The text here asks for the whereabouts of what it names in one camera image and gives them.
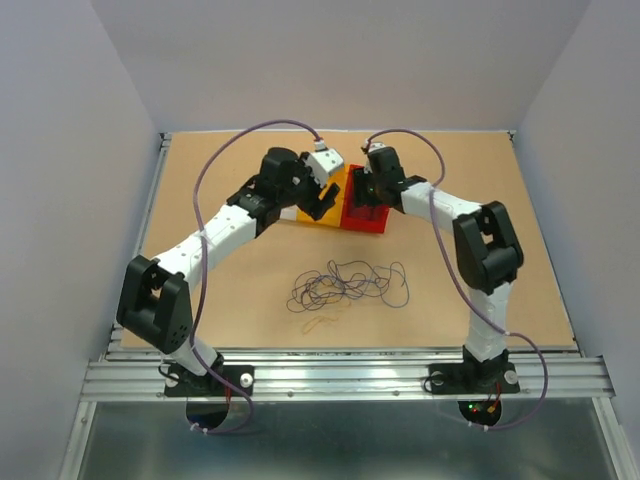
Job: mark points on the white plastic bin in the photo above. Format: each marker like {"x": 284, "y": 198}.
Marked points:
{"x": 289, "y": 214}

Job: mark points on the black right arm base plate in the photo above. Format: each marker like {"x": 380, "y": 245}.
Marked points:
{"x": 450, "y": 379}

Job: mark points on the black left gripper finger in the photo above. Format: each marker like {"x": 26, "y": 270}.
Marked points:
{"x": 328, "y": 199}
{"x": 317, "y": 210}

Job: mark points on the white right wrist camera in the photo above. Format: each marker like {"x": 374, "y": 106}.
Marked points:
{"x": 369, "y": 148}

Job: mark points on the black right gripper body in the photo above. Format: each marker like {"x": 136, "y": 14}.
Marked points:
{"x": 366, "y": 188}

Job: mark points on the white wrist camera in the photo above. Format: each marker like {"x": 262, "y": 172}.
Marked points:
{"x": 324, "y": 164}
{"x": 369, "y": 148}

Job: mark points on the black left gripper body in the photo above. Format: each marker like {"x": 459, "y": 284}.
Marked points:
{"x": 304, "y": 186}

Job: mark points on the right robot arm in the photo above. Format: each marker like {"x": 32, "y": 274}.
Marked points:
{"x": 478, "y": 242}

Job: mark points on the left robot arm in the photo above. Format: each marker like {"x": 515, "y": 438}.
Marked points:
{"x": 155, "y": 301}

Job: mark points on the yellow plastic bin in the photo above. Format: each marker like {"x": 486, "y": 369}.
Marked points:
{"x": 332, "y": 218}

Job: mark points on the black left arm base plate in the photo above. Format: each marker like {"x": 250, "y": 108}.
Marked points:
{"x": 181, "y": 383}

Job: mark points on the aluminium mounting rail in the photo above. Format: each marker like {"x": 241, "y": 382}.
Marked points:
{"x": 351, "y": 375}

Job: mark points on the red plastic bin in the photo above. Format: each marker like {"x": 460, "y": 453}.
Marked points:
{"x": 366, "y": 219}

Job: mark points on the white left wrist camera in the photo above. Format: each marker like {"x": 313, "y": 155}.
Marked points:
{"x": 324, "y": 164}

